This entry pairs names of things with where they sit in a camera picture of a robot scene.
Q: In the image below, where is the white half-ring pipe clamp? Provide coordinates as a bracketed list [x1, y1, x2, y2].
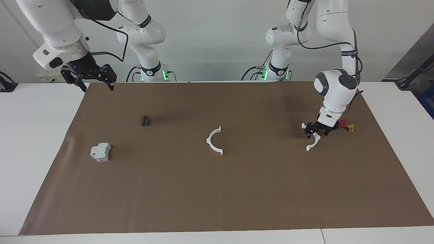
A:
[206, 126, 224, 156]
[301, 123, 321, 151]

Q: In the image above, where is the white circuit breaker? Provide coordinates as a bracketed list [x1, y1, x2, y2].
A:
[90, 143, 111, 162]

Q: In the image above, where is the black stand pole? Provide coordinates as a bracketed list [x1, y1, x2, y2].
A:
[395, 54, 434, 90]

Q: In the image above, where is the blue crate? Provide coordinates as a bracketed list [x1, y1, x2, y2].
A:
[418, 85, 434, 120]

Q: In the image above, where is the brown paper mat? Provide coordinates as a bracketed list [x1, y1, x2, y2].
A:
[19, 81, 434, 236]

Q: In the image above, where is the red-handled yellow valve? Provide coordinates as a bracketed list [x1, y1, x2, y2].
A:
[338, 119, 355, 132]

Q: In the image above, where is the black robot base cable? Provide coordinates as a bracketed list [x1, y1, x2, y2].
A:
[126, 65, 141, 82]
[241, 51, 274, 81]

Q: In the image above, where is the white wall socket box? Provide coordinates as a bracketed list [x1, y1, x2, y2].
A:
[35, 65, 73, 83]

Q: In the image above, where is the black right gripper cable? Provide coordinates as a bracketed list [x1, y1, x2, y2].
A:
[86, 17, 129, 63]

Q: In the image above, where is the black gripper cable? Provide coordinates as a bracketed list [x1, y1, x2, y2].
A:
[86, 17, 129, 63]
[296, 14, 364, 113]

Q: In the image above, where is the black clamp mount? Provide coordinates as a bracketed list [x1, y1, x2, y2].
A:
[0, 71, 18, 93]

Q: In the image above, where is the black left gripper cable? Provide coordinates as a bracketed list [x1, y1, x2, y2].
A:
[296, 14, 364, 113]

